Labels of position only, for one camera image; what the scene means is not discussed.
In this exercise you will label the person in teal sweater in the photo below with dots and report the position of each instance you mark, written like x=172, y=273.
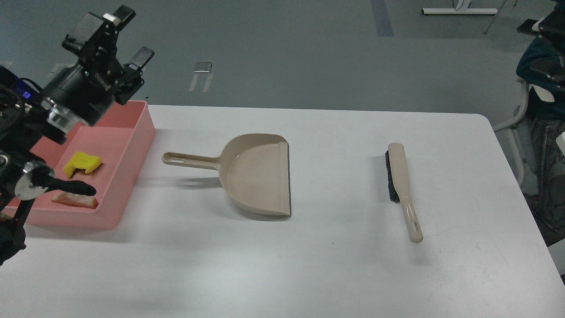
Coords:
x=542, y=64

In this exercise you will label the toy bread slice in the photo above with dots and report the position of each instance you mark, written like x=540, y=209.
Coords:
x=75, y=200

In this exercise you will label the beige plastic dustpan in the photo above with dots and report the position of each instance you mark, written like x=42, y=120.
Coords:
x=254, y=170

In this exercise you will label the grey chair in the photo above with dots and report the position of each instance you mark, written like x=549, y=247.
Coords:
x=515, y=130

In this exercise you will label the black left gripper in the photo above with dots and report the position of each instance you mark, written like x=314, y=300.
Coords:
x=94, y=41

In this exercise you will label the yellow green sponge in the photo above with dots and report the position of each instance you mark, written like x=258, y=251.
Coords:
x=81, y=161

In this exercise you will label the white table base on floor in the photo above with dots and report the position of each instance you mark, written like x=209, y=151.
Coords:
x=461, y=7

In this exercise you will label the pink plastic bin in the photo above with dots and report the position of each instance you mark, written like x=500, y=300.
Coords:
x=122, y=139

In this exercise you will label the beige hand brush black bristles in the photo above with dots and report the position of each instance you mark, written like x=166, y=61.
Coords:
x=399, y=187

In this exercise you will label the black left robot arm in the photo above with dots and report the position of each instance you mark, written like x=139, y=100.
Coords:
x=27, y=117

